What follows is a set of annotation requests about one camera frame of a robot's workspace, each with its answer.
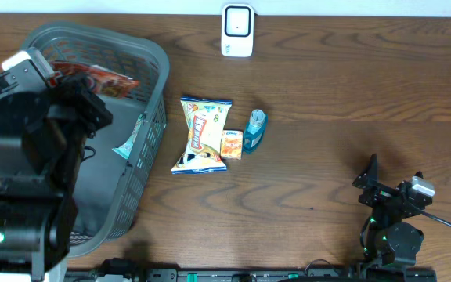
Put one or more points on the white wet wipes pack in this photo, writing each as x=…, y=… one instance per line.
x=125, y=149

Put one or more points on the orange tissue pack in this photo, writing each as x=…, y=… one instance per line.
x=232, y=144

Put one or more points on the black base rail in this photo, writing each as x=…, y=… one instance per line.
x=174, y=275

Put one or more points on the yellow snack chip bag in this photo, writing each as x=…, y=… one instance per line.
x=205, y=119

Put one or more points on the grey plastic shopping basket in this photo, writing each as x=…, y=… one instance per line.
x=131, y=176

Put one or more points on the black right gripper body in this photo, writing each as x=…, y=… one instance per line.
x=381, y=212

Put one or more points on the blue mouthwash bottle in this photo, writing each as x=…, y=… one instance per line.
x=255, y=130

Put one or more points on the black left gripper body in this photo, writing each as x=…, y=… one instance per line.
x=77, y=103

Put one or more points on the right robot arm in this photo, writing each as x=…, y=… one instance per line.
x=390, y=245

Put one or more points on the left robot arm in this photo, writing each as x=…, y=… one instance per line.
x=61, y=184

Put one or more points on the white barcode scanner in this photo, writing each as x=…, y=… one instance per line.
x=237, y=37

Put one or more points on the orange Top chocolate bar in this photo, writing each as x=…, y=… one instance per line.
x=98, y=79

